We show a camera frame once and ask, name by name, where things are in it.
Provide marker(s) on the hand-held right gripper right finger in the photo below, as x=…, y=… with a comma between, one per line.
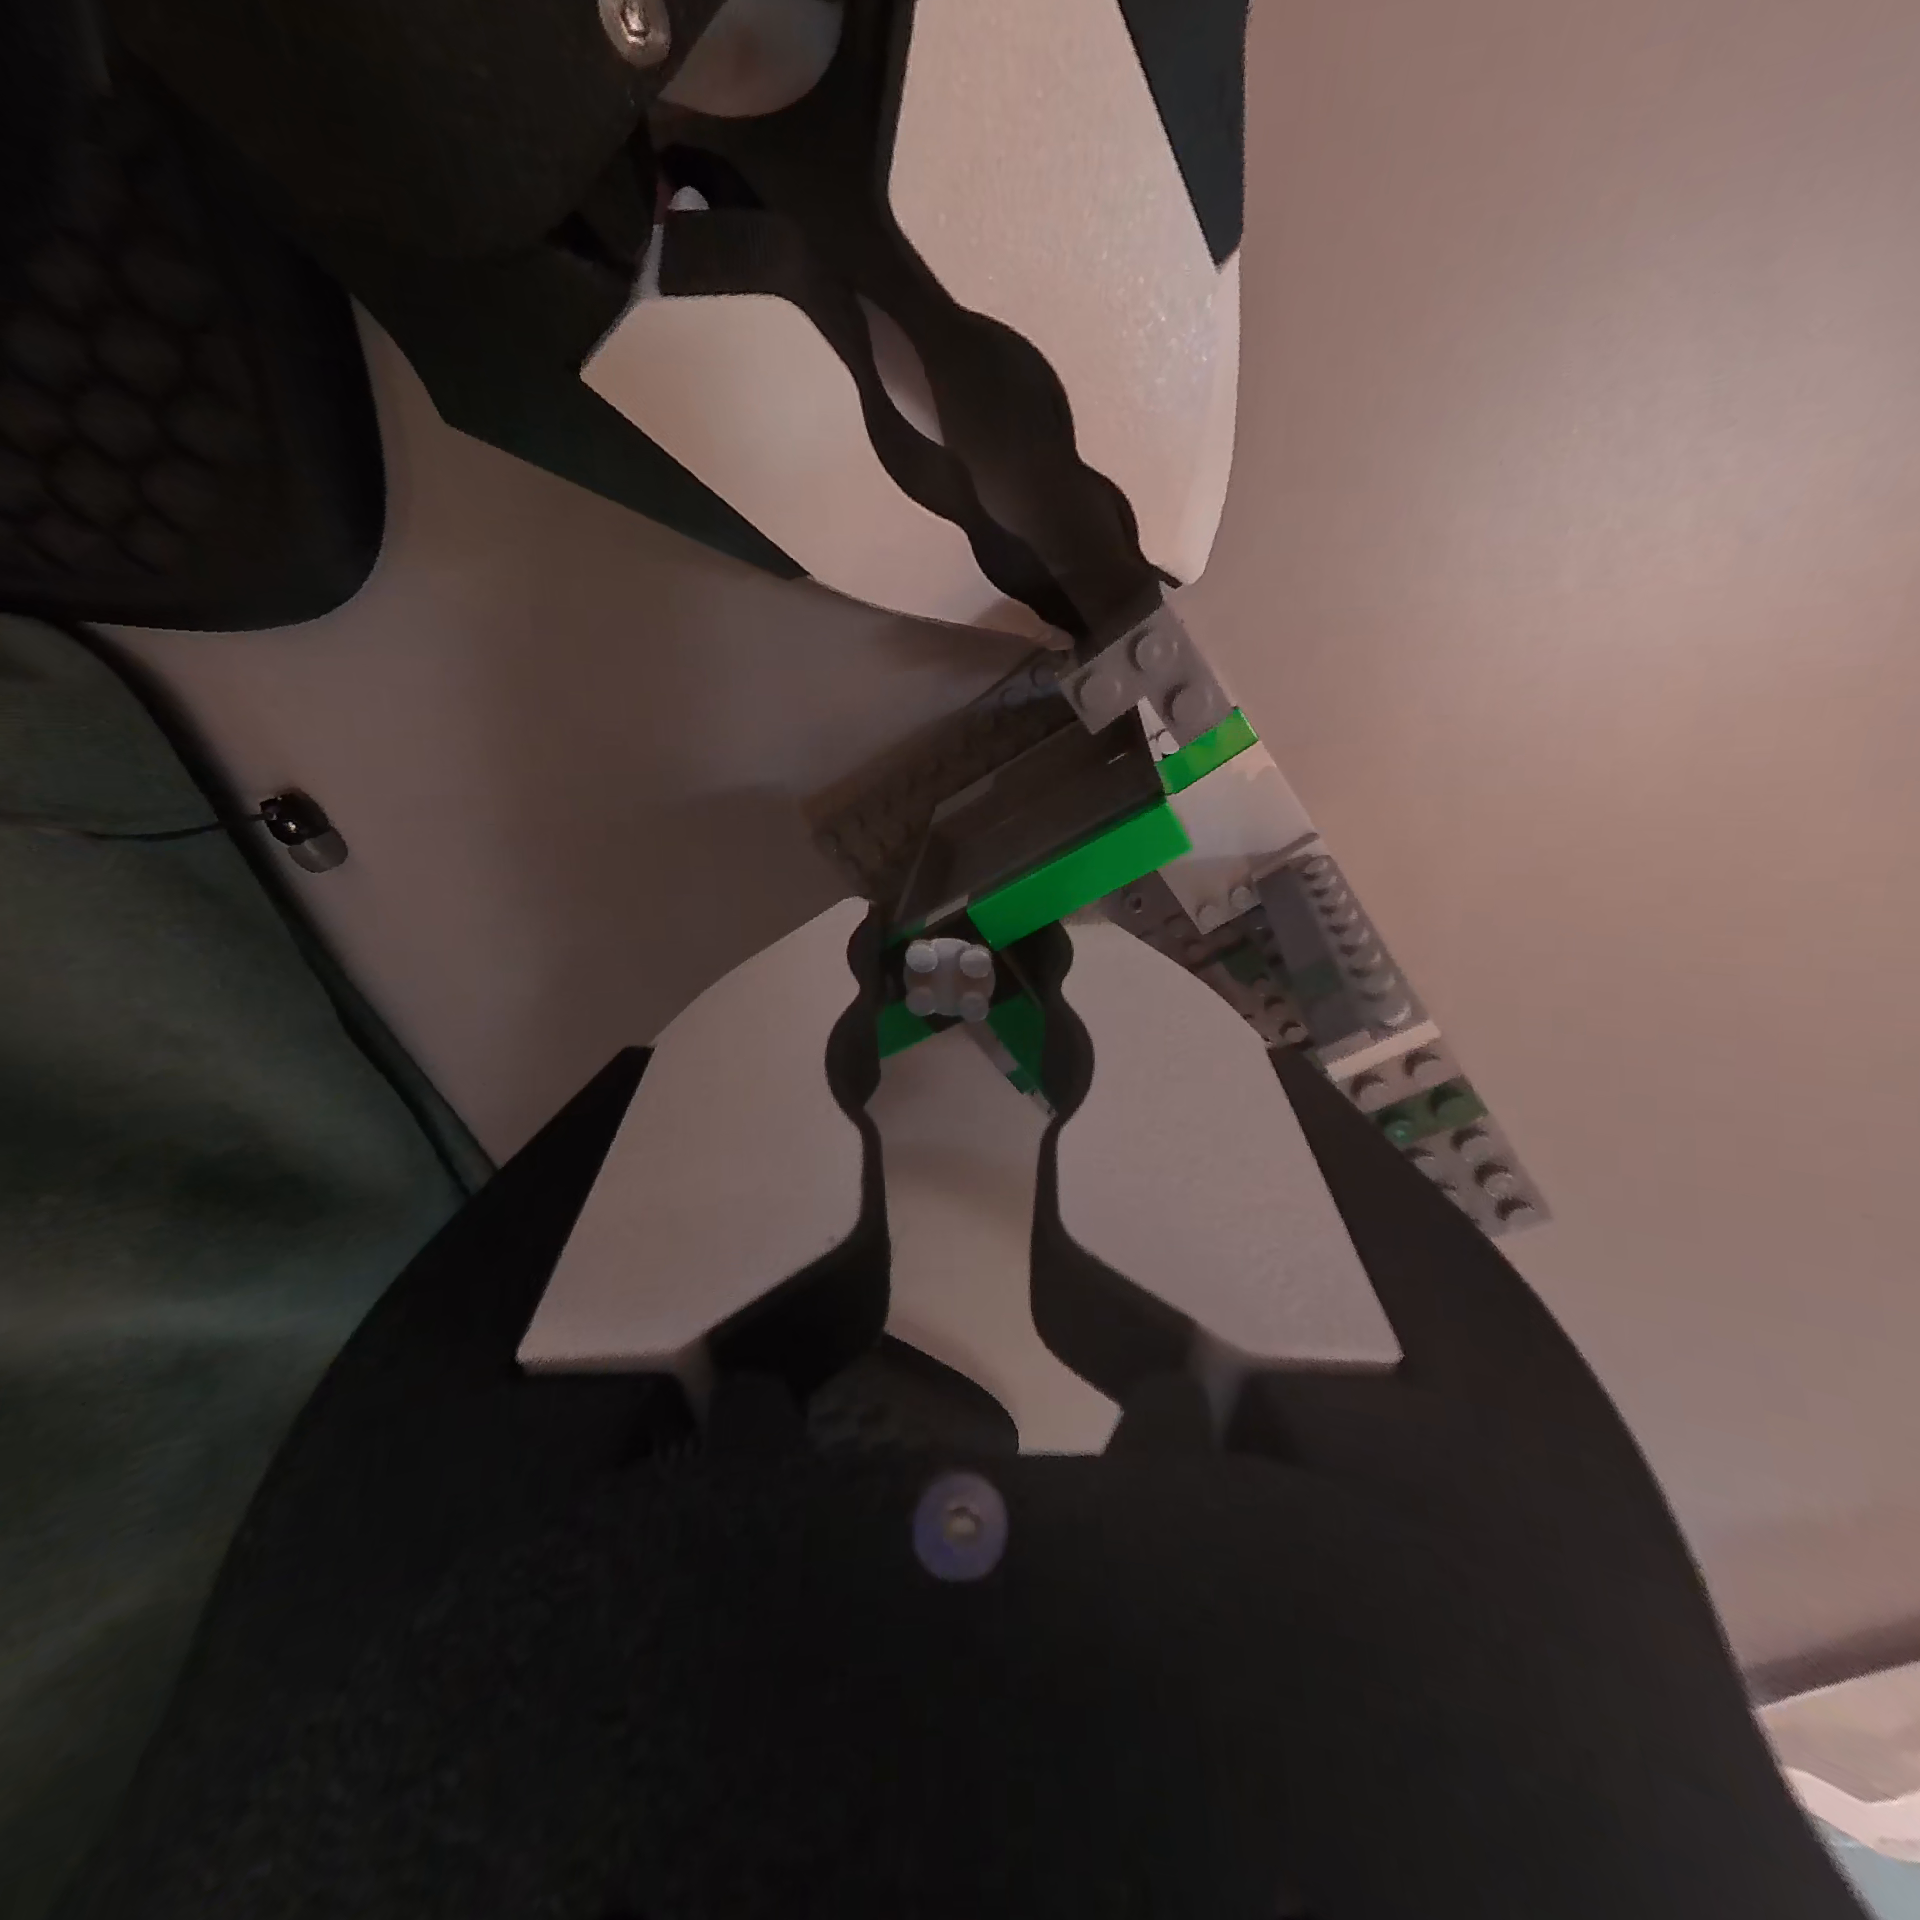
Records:
x=1201, y=1201

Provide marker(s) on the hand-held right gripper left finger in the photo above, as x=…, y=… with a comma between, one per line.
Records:
x=707, y=1201

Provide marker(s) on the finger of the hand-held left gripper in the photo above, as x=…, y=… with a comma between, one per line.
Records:
x=1080, y=226
x=752, y=438

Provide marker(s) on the grey toy brick model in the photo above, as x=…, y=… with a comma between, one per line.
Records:
x=1352, y=962

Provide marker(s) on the green topped toy brick door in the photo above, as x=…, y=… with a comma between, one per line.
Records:
x=1080, y=879

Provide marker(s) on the grey desk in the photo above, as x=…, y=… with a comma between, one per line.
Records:
x=1575, y=676

